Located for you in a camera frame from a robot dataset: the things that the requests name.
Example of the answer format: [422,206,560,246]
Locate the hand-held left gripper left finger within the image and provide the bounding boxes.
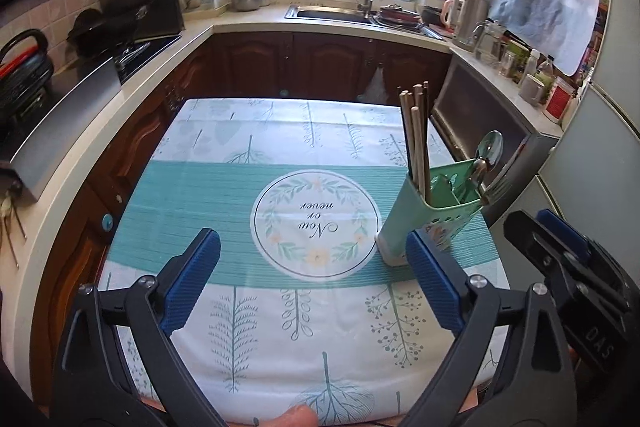
[50,227,223,427]

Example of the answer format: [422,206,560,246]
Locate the printed teal white tablecloth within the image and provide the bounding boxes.
[97,97,511,427]

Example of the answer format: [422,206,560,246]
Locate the row of condiment bottles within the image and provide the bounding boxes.
[497,29,586,118]

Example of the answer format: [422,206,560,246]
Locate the white kitchen countertop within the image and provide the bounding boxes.
[10,2,566,388]

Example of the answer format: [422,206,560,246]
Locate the steel electric kettle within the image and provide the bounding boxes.
[440,0,488,50]

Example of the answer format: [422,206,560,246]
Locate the stainless steel cabinet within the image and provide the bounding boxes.
[430,52,561,228]

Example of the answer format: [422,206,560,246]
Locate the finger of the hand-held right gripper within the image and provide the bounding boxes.
[502,209,625,309]
[536,208,632,304]

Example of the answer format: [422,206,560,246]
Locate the pantry shelf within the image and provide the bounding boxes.
[575,0,613,88]

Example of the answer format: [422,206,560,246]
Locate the person's left hand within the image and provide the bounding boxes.
[272,406,320,427]

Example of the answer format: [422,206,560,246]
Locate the white mug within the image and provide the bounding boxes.
[518,74,548,106]

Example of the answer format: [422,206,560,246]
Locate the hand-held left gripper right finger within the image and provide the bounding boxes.
[400,229,581,427]

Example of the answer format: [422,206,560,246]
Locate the green utensil holder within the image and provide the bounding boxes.
[375,159,488,267]

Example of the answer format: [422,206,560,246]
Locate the red-labelled tub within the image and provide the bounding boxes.
[544,77,578,124]

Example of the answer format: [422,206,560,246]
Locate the stainless steel panel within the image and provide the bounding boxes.
[10,57,123,202]

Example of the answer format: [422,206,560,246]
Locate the white plastic bag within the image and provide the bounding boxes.
[357,67,391,104]

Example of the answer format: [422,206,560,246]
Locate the red dish on drainer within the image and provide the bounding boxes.
[377,3,423,25]

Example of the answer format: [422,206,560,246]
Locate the brown wooden kitchen cabinets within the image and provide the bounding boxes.
[30,31,453,408]

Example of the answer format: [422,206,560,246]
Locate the glass pitcher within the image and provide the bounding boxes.
[472,19,506,62]

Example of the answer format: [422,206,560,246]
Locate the black gas stove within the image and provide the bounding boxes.
[112,34,183,85]

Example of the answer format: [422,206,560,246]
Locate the steel kitchen sink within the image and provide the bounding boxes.
[284,4,381,25]

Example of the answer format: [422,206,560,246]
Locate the wooden-handled spoon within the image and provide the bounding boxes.
[467,158,488,198]

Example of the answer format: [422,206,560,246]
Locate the large silver spoon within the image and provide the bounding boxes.
[470,130,505,188]

